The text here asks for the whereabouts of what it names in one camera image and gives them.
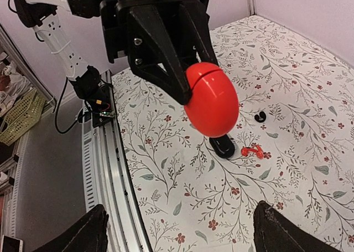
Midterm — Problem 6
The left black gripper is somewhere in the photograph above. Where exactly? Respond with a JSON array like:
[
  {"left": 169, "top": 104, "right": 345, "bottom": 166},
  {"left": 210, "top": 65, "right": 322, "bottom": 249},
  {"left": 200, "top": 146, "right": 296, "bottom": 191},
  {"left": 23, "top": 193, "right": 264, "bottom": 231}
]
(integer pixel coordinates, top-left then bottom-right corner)
[{"left": 100, "top": 0, "right": 218, "bottom": 105}]

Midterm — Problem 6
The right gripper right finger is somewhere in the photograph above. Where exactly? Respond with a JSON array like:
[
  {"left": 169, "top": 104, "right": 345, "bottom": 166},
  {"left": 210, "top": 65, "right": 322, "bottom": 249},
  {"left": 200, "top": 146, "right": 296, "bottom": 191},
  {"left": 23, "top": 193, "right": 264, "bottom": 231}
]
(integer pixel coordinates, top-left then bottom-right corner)
[{"left": 253, "top": 200, "right": 337, "bottom": 252}]

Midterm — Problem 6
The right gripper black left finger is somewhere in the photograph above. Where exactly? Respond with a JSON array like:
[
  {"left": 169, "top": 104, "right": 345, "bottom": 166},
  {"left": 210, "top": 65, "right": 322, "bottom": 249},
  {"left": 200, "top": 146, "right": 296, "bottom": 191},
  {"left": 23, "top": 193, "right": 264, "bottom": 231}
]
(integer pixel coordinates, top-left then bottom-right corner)
[{"left": 36, "top": 204, "right": 108, "bottom": 252}]

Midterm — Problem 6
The red earbud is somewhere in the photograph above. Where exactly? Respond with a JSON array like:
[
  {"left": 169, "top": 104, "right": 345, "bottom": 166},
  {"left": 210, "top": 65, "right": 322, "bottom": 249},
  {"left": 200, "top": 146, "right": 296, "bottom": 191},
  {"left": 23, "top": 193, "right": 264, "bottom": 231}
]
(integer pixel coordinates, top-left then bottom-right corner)
[
  {"left": 241, "top": 147, "right": 257, "bottom": 157},
  {"left": 253, "top": 145, "right": 264, "bottom": 160}
]

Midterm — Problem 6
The red earbud charging case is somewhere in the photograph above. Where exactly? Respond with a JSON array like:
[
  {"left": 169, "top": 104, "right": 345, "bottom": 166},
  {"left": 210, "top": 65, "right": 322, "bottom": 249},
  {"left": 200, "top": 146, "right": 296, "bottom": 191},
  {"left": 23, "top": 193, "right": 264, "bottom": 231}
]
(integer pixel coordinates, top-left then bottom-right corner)
[{"left": 184, "top": 62, "right": 239, "bottom": 138}]

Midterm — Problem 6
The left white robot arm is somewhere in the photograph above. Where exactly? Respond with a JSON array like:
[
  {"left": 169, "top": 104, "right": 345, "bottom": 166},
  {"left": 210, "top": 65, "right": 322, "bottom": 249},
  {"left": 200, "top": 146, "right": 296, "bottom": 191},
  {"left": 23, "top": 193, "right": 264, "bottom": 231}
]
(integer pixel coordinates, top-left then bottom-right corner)
[{"left": 13, "top": 0, "right": 218, "bottom": 105}]

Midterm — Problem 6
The black earbud charging case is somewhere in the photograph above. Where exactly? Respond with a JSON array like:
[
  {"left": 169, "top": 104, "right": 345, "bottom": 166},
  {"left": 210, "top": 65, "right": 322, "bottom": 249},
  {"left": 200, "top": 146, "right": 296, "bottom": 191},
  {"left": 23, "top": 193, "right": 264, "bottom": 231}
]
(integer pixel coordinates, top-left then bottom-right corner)
[{"left": 209, "top": 135, "right": 235, "bottom": 159}]

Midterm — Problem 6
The floral patterned table mat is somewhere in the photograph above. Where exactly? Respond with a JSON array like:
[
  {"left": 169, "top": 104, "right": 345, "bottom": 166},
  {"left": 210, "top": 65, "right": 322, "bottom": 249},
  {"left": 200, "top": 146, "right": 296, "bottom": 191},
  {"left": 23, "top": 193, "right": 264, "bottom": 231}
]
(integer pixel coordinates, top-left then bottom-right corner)
[{"left": 112, "top": 16, "right": 353, "bottom": 251}]

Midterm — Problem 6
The black earbud far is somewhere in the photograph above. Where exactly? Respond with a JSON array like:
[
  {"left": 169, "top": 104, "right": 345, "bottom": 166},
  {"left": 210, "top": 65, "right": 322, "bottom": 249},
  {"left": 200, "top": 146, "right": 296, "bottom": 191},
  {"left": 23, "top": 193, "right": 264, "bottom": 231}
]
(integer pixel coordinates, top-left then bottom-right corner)
[{"left": 254, "top": 111, "right": 267, "bottom": 123}]

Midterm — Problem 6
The yellow plastic basket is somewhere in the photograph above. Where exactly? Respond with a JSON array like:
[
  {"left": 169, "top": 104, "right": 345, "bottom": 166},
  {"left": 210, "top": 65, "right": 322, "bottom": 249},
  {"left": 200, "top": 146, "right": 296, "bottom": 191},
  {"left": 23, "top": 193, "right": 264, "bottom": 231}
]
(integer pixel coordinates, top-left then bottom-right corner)
[{"left": 1, "top": 89, "right": 46, "bottom": 146}]

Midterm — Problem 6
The aluminium front rail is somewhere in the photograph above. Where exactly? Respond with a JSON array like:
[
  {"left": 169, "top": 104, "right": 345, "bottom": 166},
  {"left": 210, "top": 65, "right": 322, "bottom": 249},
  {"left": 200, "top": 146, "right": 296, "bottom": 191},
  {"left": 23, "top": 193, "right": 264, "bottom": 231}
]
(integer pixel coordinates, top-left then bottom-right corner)
[{"left": 81, "top": 70, "right": 153, "bottom": 252}]

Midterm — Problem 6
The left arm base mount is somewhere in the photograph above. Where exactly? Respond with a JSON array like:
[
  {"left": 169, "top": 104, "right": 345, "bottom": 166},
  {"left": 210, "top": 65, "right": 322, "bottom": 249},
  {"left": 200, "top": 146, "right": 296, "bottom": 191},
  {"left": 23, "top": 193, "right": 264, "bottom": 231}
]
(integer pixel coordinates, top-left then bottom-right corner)
[{"left": 70, "top": 65, "right": 115, "bottom": 127}]

